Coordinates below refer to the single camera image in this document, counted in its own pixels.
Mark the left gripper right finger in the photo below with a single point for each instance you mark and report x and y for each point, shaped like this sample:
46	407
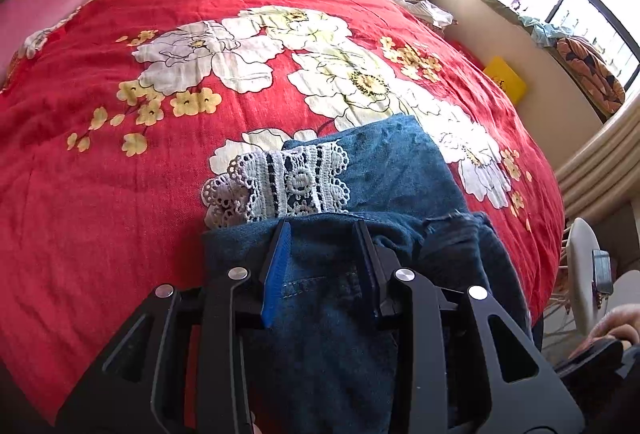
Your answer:
463	364

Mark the yellow box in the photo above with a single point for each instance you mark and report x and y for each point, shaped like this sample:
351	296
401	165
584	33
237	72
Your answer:
507	79

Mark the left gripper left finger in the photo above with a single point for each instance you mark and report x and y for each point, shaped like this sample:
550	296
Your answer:
176	365

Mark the white chair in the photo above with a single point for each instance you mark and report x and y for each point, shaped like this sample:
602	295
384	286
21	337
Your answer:
593	288

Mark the right hand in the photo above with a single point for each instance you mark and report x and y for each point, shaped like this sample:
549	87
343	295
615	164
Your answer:
622	323

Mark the red floral bed cover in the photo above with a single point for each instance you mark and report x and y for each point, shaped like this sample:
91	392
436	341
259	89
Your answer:
113	124

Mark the blue denim lace-hem pants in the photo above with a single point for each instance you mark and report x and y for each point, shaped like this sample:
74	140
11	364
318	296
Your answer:
321	366

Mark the patterned orange cushion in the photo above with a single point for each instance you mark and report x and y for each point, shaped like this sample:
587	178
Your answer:
588	69

